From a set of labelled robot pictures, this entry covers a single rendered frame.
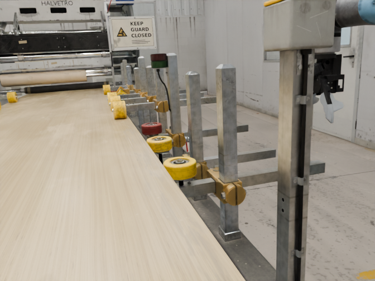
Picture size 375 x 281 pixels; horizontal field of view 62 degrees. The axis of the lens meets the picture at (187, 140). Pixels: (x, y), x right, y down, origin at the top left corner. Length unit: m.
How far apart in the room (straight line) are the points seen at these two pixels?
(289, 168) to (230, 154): 0.26
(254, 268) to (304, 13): 0.52
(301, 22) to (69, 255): 0.43
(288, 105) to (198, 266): 0.26
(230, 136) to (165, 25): 9.39
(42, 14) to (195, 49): 6.95
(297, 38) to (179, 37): 9.67
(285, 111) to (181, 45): 9.64
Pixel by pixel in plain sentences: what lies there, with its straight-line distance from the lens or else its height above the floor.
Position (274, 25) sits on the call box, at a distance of 0.48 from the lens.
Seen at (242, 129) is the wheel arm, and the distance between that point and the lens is 1.36.
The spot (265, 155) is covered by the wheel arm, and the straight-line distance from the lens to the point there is 1.14.
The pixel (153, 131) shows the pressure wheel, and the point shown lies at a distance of 1.21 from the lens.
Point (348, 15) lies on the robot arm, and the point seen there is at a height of 1.23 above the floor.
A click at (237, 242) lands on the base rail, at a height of 0.70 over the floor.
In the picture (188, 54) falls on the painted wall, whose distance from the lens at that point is 10.13.
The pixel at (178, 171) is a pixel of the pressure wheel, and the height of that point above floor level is 0.90.
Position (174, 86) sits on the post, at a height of 1.05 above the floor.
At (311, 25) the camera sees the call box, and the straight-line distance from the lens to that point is 0.47.
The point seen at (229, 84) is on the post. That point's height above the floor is 1.09.
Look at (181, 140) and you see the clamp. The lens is 1.20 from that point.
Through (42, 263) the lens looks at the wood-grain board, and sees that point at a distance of 0.47.
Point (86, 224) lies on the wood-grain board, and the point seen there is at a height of 0.90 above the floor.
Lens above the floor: 1.15
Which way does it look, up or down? 15 degrees down
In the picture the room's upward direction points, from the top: 3 degrees counter-clockwise
